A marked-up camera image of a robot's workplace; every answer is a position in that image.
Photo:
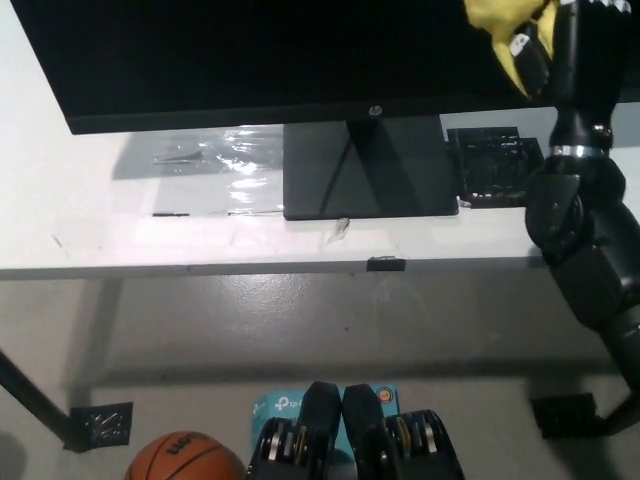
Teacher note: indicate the yellow cleaning cloth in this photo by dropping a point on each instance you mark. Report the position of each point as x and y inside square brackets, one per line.
[492, 20]

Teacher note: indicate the orange basketball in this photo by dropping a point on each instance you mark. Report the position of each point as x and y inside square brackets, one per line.
[185, 462]

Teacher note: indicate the white desk leg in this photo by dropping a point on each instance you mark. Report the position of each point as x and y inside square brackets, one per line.
[100, 325]

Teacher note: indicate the black robot body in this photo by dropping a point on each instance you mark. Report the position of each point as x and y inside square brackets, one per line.
[365, 415]

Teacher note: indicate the teal TP-Link box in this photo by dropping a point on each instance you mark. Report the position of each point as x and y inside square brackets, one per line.
[280, 406]

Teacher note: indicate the black tray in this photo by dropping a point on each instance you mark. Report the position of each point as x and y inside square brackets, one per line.
[490, 170]

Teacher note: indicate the thin black tape strip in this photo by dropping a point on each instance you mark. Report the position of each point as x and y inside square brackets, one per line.
[171, 215]

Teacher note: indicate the transparent plastic sheet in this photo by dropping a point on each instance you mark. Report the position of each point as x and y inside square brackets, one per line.
[240, 165]

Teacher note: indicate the black floor tape patch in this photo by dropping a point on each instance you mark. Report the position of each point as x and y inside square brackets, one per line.
[565, 415]
[100, 424]

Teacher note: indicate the crumpled clear tape piece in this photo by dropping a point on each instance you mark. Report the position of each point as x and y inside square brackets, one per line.
[339, 231]

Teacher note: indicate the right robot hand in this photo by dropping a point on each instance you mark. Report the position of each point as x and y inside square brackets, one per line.
[590, 65]

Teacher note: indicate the black HP monitor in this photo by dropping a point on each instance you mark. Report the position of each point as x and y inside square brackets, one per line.
[250, 60]

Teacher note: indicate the short black tape piece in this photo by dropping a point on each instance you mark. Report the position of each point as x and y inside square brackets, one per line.
[386, 263]

